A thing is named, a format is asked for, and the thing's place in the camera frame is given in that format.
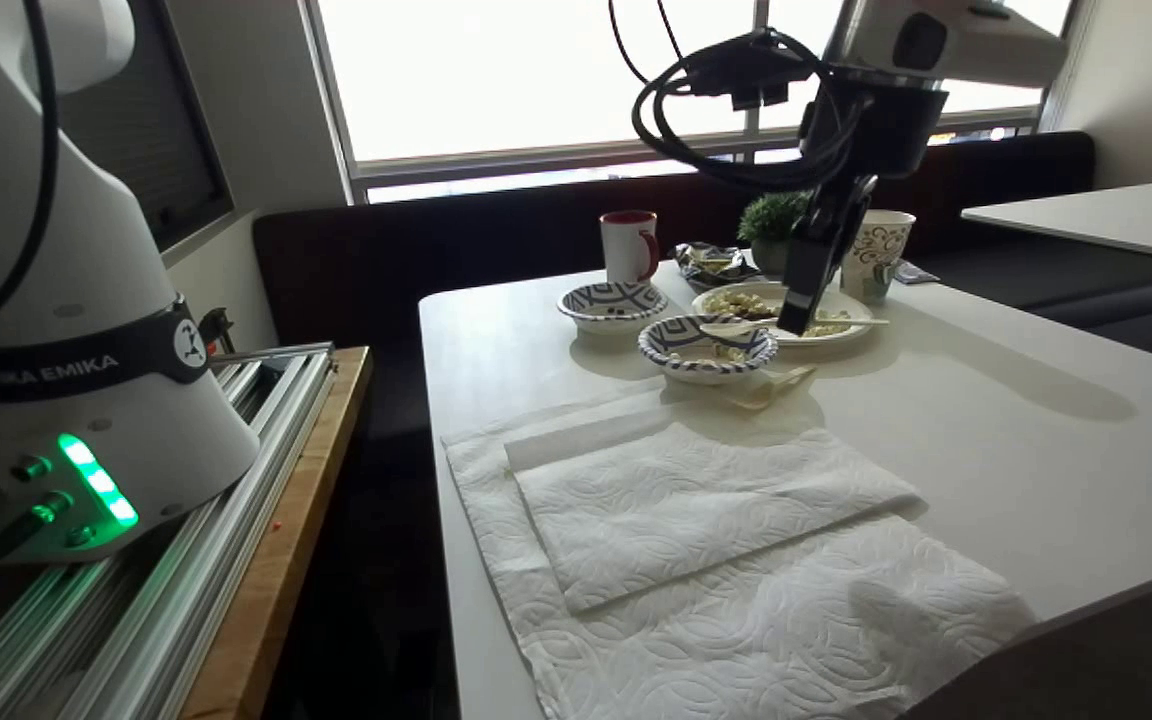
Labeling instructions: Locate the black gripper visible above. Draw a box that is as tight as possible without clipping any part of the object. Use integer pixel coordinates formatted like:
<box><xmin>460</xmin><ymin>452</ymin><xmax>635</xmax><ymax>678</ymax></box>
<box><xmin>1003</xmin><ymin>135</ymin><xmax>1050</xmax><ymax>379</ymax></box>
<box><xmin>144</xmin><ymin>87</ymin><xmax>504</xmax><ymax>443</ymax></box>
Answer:
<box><xmin>770</xmin><ymin>69</ymin><xmax>951</xmax><ymax>341</ymax></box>

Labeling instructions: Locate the white round plate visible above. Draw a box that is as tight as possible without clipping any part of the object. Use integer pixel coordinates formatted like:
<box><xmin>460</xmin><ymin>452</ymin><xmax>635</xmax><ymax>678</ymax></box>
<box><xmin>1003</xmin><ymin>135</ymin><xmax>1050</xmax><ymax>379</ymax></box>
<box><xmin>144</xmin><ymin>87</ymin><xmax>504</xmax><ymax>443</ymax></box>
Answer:
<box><xmin>688</xmin><ymin>277</ymin><xmax>879</xmax><ymax>354</ymax></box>

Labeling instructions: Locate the blue patterned bowl white filling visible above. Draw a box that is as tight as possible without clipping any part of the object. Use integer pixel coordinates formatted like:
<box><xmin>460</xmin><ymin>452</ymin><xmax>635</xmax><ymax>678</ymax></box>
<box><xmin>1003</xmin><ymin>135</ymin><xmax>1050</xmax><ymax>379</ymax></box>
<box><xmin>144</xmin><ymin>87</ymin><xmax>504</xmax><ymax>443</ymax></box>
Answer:
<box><xmin>635</xmin><ymin>310</ymin><xmax>784</xmax><ymax>391</ymax></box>

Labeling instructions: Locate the blue patterned empty bowl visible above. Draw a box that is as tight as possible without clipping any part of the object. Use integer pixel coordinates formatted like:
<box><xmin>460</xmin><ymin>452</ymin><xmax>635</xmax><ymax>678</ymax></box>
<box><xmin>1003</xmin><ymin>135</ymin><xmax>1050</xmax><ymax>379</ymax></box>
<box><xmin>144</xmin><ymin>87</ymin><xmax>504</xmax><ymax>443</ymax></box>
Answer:
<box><xmin>551</xmin><ymin>274</ymin><xmax>672</xmax><ymax>332</ymax></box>

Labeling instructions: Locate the black and white food pile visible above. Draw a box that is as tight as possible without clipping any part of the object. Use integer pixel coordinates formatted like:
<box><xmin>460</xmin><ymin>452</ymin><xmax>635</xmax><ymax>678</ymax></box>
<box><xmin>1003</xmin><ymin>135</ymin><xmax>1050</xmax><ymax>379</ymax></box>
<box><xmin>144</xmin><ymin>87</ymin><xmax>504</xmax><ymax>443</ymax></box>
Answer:
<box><xmin>707</xmin><ymin>283</ymin><xmax>865</xmax><ymax>341</ymax></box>

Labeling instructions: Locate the green potted plant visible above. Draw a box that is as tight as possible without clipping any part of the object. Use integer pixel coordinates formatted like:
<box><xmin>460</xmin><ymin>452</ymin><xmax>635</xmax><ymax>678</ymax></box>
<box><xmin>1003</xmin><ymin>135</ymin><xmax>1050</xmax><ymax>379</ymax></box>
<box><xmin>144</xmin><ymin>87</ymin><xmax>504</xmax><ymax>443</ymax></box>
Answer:
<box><xmin>735</xmin><ymin>188</ymin><xmax>822</xmax><ymax>279</ymax></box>

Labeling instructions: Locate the patterned paper cup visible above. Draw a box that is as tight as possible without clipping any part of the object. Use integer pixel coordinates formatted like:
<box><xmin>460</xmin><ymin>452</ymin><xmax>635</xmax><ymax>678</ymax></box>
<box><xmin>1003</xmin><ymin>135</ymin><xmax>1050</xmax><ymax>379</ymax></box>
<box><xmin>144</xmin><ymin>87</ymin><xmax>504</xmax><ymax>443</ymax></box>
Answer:
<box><xmin>839</xmin><ymin>207</ymin><xmax>919</xmax><ymax>304</ymax></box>

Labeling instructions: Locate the red mug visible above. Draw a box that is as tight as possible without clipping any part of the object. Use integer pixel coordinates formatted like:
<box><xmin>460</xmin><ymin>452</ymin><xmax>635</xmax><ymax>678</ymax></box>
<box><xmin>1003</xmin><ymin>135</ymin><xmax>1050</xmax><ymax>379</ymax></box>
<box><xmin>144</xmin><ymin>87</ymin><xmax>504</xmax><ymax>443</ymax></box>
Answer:
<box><xmin>595</xmin><ymin>207</ymin><xmax>665</xmax><ymax>287</ymax></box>

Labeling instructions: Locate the folded white paper towel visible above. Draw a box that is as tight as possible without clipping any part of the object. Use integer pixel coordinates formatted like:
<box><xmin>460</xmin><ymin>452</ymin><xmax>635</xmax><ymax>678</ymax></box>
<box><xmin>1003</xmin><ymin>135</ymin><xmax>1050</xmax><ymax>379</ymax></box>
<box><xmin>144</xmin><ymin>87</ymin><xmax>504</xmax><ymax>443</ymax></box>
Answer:
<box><xmin>498</xmin><ymin>396</ymin><xmax>927</xmax><ymax>621</ymax></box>

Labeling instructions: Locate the white side table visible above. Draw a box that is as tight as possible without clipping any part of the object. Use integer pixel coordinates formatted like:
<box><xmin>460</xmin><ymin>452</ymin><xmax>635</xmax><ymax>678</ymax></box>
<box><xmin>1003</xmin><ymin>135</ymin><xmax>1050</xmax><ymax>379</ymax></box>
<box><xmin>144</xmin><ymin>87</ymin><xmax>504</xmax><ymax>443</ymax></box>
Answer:
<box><xmin>957</xmin><ymin>175</ymin><xmax>1152</xmax><ymax>371</ymax></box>

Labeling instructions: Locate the large white paper towel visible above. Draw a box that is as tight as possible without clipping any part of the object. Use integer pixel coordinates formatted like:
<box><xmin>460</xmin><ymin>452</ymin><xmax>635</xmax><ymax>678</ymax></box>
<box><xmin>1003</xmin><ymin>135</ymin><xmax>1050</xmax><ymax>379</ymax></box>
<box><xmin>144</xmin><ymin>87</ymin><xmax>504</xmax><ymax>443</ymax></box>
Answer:
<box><xmin>442</xmin><ymin>396</ymin><xmax>1037</xmax><ymax>720</ymax></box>

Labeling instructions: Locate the bright window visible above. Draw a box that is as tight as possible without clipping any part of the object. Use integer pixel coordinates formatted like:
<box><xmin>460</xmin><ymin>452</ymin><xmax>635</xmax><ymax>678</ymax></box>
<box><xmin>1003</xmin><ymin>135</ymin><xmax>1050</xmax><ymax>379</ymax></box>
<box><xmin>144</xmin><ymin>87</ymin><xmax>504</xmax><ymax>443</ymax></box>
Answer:
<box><xmin>298</xmin><ymin>0</ymin><xmax>1081</xmax><ymax>211</ymax></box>

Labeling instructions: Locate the black bench seat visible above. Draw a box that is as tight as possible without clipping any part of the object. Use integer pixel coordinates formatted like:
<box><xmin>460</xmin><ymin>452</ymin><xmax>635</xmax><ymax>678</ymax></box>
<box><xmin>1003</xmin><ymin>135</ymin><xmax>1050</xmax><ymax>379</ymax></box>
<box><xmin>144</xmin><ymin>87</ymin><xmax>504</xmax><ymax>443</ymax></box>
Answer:
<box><xmin>252</xmin><ymin>129</ymin><xmax>1100</xmax><ymax>354</ymax></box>

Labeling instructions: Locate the wooden base board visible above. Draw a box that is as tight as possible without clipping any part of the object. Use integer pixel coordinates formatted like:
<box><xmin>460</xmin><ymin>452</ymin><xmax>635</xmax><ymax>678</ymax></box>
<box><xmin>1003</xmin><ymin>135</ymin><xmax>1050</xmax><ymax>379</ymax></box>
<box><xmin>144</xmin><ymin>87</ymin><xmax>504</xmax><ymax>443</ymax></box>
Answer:
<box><xmin>178</xmin><ymin>341</ymin><xmax>374</xmax><ymax>720</ymax></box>

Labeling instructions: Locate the aluminium profile frame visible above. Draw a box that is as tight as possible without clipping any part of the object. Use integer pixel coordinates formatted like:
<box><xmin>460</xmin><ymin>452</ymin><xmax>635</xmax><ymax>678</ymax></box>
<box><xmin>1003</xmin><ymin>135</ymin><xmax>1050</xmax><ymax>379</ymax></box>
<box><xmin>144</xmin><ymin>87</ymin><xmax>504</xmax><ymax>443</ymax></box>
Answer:
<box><xmin>0</xmin><ymin>338</ymin><xmax>337</xmax><ymax>720</ymax></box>

